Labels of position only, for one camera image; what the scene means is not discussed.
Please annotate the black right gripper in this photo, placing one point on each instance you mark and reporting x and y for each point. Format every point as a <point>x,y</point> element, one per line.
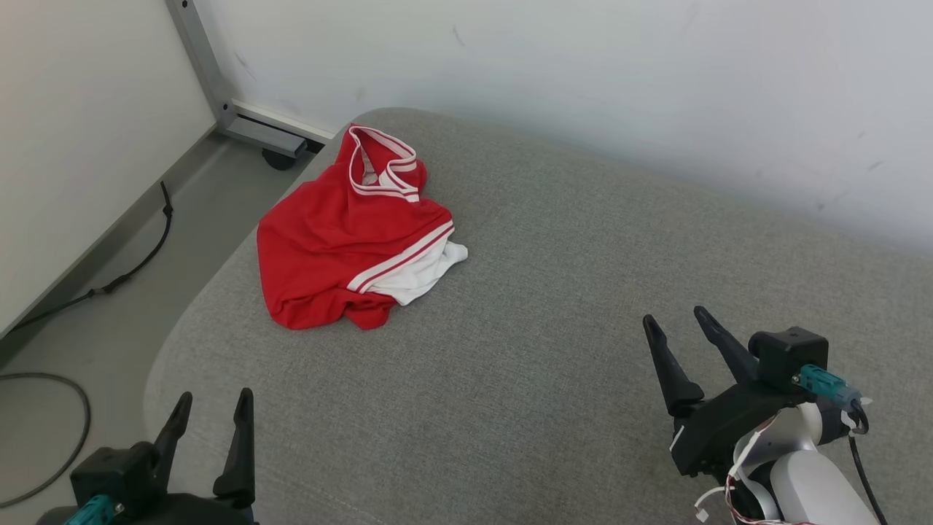
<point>711,430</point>

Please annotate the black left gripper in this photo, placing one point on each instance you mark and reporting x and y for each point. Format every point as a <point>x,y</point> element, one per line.
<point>189,510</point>

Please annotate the red white basketball jersey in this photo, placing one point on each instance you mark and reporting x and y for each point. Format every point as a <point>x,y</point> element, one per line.
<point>328,248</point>

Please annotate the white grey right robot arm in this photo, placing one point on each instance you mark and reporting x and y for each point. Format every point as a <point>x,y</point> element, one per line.
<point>809,488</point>

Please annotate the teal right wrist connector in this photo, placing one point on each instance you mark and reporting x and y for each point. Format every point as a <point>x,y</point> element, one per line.
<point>824,383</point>

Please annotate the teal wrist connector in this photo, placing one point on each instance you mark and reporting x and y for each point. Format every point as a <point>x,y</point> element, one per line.
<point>824,383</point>
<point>91,510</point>

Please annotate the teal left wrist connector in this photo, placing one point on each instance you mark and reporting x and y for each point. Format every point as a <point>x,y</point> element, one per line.
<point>91,510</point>

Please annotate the grey fabric sofa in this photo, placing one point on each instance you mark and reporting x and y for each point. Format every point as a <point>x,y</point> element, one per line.
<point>547,292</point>

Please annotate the black caster wheel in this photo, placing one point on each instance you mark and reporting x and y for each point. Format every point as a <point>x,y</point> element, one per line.
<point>279,160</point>

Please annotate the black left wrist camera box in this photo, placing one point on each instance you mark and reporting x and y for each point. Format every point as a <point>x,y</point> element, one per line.
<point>109,470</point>

